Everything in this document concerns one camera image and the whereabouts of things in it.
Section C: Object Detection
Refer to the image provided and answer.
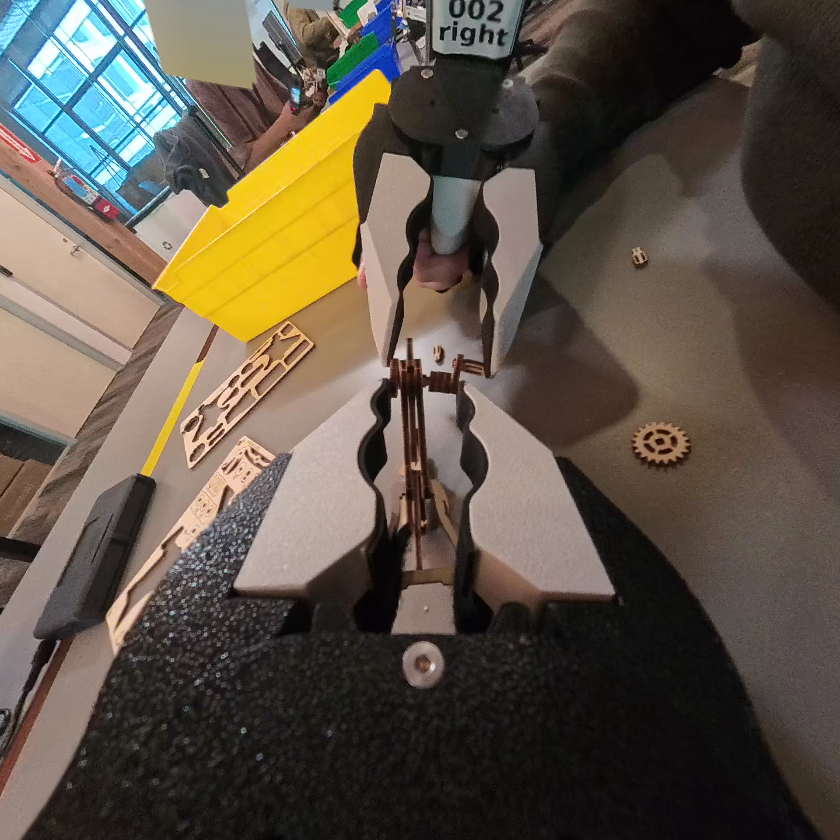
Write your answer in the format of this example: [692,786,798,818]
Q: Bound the yellow plastic bin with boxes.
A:
[152,69,395,343]

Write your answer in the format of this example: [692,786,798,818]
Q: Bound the wooden model frame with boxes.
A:
[387,338,460,588]

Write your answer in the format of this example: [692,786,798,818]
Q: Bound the blue plastic bin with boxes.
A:
[357,0,403,42]
[328,39,401,106]

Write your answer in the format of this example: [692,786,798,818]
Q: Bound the black power bank cable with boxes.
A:
[0,637,60,742]

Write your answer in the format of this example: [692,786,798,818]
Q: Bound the wooden gear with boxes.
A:
[631,421,693,468]

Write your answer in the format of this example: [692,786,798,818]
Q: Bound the recycling bin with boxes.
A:
[134,193,217,263]

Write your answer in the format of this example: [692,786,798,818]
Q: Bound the person's right hand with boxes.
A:
[409,225,475,294]

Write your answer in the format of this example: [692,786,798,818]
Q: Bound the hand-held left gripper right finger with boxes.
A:
[456,384,619,616]

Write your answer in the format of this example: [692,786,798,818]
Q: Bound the wooden parts sheet curved cutout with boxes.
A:
[105,436,277,654]

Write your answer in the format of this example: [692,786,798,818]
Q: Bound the large glass window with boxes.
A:
[0,0,198,211]

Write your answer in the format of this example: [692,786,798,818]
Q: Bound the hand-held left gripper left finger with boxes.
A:
[233,379,401,601]

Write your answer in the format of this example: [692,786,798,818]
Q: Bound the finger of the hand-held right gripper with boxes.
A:
[360,152,435,367]
[478,167,545,380]

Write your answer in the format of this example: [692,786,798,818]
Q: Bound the dark jacket on chair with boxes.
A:
[154,112,231,207]

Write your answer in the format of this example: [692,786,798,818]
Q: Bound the wooden gear axle assembly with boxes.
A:
[423,354,488,396]

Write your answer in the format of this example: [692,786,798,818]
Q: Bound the beige door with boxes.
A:
[0,308,132,434]
[0,190,165,368]

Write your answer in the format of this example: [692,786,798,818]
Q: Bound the yellow tape stripe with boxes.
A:
[141,360,206,476]

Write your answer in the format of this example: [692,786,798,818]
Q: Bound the red fire extinguisher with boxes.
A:
[62,174,122,221]

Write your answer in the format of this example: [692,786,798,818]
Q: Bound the wooden support post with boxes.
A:
[0,141,168,283]

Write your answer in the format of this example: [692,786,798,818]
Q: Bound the red sign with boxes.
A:
[0,125,40,161]

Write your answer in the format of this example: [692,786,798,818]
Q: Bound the stacked cardboard boxes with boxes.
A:
[0,453,53,539]

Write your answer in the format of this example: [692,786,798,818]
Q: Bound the emptied wooden parts sheet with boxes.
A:
[180,322,315,470]

